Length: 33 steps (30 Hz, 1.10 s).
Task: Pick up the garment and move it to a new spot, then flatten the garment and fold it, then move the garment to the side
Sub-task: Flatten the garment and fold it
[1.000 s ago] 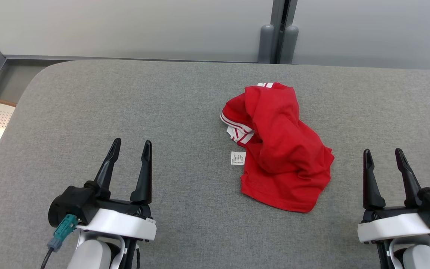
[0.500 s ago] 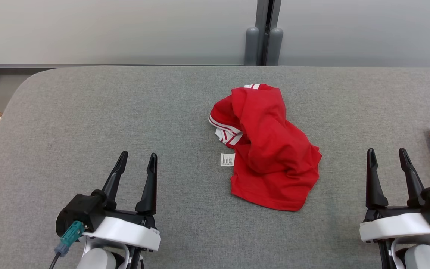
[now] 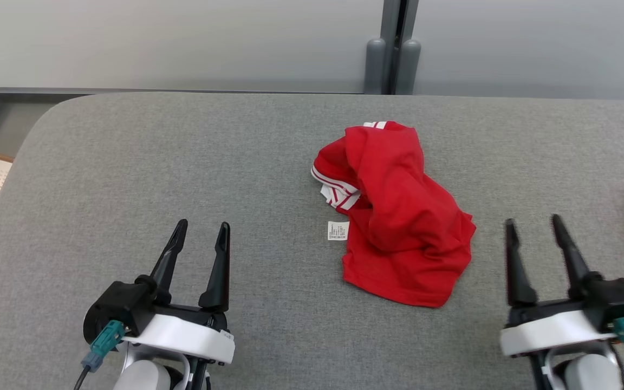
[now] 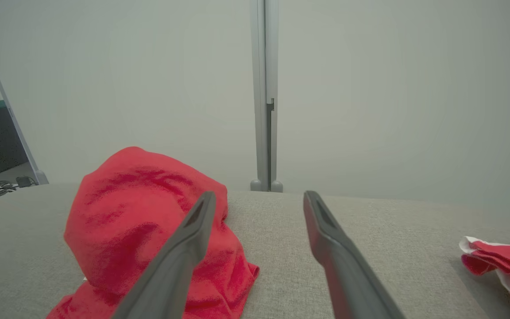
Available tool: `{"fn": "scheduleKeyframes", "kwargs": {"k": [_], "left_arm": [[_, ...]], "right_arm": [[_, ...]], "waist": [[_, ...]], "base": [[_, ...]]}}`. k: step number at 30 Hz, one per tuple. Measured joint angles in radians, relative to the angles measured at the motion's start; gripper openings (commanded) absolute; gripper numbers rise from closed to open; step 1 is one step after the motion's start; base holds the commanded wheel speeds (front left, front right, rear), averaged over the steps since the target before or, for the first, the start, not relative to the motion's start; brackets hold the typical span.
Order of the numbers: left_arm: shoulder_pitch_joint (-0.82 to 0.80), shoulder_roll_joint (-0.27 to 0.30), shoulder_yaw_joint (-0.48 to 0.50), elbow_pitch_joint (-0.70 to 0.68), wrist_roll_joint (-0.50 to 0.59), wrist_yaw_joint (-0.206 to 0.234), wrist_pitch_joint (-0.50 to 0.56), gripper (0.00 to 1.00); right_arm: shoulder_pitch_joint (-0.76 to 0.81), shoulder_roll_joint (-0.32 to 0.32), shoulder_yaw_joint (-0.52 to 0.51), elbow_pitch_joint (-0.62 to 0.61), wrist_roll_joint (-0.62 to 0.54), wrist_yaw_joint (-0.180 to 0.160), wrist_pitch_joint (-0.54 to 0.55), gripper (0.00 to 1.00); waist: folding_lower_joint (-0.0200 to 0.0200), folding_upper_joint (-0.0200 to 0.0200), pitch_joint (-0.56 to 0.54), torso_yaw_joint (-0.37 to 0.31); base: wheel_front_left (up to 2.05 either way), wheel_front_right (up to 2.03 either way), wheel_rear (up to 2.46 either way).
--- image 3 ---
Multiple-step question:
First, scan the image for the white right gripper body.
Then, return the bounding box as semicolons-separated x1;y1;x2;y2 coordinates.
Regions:
499;298;619;358

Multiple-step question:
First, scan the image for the grey cylinder post cap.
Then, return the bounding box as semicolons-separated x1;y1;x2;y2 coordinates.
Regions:
395;38;423;97
365;37;388;96

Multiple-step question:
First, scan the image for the teal left camera connector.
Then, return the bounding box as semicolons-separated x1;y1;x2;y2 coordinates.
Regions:
80;319;127;373

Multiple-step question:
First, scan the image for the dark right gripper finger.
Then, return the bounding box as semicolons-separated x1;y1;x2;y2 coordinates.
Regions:
504;218;538;308
551;214;598;300

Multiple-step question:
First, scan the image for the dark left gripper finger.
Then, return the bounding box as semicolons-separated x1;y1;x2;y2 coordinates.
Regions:
148;218;189;305
197;222;232;313

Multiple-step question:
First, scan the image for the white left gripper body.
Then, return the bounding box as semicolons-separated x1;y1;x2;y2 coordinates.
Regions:
121;302;236;366

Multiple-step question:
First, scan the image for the red Bulls 23 jersey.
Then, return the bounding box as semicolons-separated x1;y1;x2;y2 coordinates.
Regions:
311;120;477;309

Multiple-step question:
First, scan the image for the grey partition frame post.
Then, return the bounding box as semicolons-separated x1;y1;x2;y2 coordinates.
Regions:
379;0;420;96

